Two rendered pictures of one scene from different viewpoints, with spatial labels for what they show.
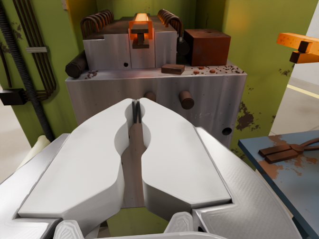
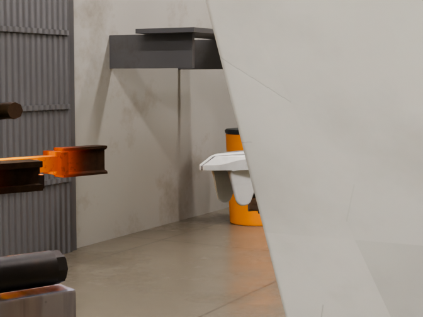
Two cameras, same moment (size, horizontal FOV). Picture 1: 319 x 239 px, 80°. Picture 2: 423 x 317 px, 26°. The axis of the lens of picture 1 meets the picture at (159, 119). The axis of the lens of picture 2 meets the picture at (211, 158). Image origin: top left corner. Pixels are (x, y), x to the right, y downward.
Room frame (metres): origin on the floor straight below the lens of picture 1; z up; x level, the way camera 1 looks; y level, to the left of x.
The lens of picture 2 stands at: (0.71, 0.89, 1.10)
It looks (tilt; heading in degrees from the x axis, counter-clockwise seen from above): 5 degrees down; 236
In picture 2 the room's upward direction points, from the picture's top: straight up
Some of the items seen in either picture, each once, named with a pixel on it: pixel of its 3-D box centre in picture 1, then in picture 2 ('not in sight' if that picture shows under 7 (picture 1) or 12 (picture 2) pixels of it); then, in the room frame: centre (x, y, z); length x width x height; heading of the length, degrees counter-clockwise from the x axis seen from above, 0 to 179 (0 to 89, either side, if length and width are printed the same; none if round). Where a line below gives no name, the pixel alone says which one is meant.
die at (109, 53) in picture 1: (135, 33); not in sight; (0.65, 0.07, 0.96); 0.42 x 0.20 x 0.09; 3
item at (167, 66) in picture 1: (173, 68); not in sight; (0.41, -0.03, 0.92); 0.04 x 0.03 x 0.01; 68
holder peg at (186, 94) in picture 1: (186, 99); not in sight; (0.36, -0.06, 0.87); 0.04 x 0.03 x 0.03; 3
